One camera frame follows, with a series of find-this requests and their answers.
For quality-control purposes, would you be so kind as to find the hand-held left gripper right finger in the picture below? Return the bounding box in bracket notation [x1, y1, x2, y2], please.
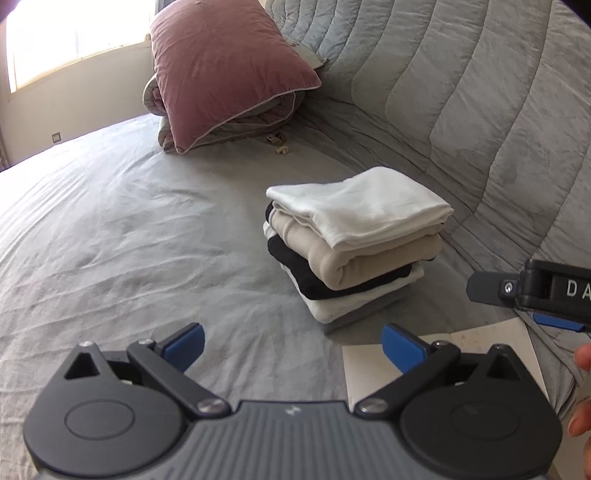
[353, 323, 527, 420]

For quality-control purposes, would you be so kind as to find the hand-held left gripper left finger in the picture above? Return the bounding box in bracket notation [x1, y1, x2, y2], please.
[64, 322, 232, 420]

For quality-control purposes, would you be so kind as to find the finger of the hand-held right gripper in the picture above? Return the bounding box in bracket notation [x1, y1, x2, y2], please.
[465, 270, 522, 306]
[532, 312, 591, 333]

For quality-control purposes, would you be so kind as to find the white garment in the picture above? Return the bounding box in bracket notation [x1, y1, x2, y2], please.
[265, 166, 454, 252]

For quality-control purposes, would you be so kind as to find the person's right hand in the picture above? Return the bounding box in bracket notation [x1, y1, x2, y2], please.
[569, 344, 591, 480]

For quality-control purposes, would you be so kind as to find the open white notebook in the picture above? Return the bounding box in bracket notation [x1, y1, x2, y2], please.
[342, 318, 551, 416]

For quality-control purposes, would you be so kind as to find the white folded cloth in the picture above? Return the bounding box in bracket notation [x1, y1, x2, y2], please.
[262, 222, 426, 322]

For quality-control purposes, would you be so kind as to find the bed with grey sheet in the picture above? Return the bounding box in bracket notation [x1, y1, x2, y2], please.
[0, 111, 578, 480]

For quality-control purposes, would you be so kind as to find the grey quilted blanket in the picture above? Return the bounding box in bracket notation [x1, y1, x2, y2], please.
[265, 0, 591, 384]

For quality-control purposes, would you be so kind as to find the folded striped blanket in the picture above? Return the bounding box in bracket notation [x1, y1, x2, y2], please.
[142, 37, 331, 155]

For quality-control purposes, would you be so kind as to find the pink pillow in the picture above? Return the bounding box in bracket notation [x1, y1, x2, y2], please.
[150, 0, 322, 154]

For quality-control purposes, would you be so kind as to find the window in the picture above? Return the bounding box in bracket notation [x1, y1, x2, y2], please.
[6, 0, 162, 93]

